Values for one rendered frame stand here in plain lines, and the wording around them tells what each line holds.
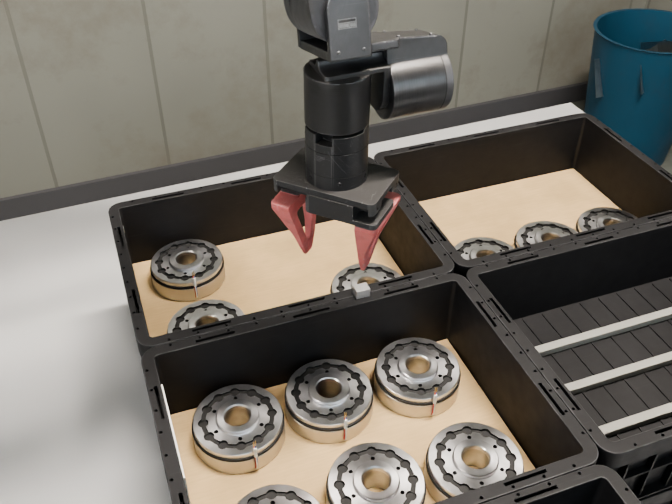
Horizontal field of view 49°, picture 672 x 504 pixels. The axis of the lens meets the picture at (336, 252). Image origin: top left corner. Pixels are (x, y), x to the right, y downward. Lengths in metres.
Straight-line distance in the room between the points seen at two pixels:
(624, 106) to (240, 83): 1.38
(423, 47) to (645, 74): 2.21
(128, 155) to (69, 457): 1.81
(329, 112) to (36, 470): 0.66
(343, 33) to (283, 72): 2.17
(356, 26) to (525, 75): 2.72
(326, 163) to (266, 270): 0.46
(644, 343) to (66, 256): 0.96
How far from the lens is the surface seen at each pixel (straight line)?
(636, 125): 2.94
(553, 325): 1.04
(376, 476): 0.82
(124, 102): 2.67
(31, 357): 1.22
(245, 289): 1.06
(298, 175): 0.68
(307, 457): 0.86
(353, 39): 0.60
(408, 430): 0.88
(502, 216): 1.22
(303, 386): 0.88
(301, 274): 1.07
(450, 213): 1.21
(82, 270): 1.36
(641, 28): 3.18
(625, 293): 1.12
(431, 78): 0.65
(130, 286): 0.94
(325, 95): 0.62
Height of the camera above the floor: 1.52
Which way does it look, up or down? 39 degrees down
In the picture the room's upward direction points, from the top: straight up
